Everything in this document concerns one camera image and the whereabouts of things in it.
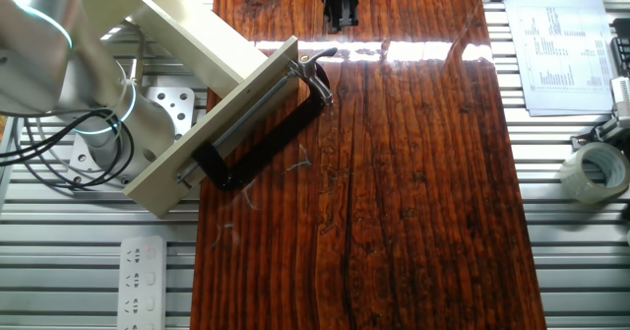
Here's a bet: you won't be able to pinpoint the black C-clamp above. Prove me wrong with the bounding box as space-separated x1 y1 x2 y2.
175 61 332 192

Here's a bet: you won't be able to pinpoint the brown wooden board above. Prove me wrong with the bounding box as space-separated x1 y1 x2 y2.
189 0 547 330

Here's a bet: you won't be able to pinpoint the printed paper sheets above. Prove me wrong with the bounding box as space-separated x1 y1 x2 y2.
502 0 619 118

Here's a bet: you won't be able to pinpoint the beige wooden stand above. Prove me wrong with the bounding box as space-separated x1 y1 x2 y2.
71 0 300 220

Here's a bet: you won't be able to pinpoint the clear tape roll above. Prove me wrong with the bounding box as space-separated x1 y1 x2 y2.
559 141 630 205

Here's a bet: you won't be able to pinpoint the small metal clip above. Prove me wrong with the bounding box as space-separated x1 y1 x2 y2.
570 115 630 152

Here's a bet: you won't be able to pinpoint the white power strip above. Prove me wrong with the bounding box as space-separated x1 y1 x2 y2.
116 234 168 330

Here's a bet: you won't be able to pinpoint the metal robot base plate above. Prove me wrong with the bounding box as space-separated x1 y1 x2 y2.
66 86 197 186

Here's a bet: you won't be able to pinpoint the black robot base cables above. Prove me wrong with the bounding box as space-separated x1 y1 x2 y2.
0 106 137 191

